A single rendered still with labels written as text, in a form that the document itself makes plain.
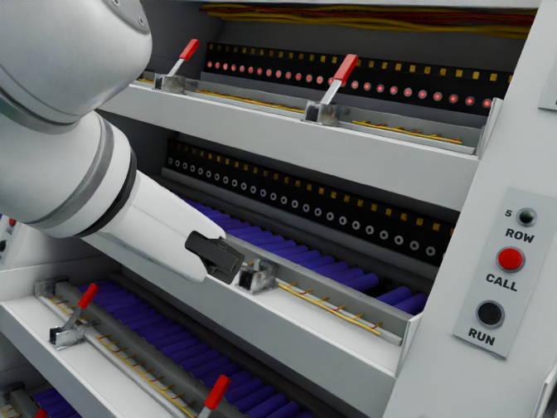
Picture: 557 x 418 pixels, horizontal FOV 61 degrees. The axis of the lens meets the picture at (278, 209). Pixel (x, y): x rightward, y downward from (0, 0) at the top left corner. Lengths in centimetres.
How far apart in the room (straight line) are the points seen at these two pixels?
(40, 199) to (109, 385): 39
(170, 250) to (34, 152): 12
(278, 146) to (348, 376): 25
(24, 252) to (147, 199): 54
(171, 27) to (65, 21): 68
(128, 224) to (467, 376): 27
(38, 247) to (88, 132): 56
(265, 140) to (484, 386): 32
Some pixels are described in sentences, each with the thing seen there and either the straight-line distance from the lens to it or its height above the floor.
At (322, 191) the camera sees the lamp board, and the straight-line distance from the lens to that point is 65.
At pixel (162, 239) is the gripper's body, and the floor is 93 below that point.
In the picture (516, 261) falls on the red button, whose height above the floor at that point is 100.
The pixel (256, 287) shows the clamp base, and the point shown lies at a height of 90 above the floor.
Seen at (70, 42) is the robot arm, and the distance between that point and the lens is 24.
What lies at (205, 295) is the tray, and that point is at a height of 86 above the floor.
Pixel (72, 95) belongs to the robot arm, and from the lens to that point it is 25.
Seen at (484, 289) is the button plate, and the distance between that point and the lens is 40.
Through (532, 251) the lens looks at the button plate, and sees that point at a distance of 40.
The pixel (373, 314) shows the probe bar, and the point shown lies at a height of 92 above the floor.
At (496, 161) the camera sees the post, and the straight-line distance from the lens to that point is 42.
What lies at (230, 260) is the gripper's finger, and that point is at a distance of 38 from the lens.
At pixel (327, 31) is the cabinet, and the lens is 83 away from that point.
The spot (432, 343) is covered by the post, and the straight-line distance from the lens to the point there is 40.
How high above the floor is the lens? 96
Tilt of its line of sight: 2 degrees up
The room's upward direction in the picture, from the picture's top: 22 degrees clockwise
